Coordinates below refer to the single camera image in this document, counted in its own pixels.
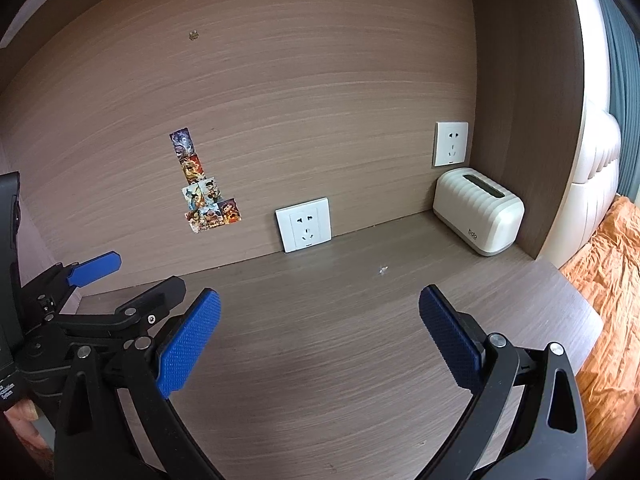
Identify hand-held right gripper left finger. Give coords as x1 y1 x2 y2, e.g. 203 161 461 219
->
52 287 226 480

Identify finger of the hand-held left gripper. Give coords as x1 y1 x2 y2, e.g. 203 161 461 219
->
22 251 122 313
55 276 187 343

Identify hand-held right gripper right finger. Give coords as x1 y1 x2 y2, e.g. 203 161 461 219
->
417 284 588 480

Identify person's left hand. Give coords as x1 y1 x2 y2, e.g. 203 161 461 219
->
2 400 56 461

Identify white ribbed tissue box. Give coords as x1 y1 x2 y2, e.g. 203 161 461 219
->
432 167 526 257

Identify orange blanket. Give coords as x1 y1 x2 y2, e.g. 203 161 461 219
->
559 195 640 461

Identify cream padded headboard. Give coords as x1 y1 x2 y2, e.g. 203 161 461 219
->
564 0 622 267

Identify blue curtain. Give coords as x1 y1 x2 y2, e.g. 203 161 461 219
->
595 0 640 201

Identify colourful cartoon wall stickers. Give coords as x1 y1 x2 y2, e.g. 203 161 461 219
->
169 127 244 234

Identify white wall socket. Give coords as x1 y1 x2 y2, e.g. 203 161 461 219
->
432 121 469 167
275 197 332 254

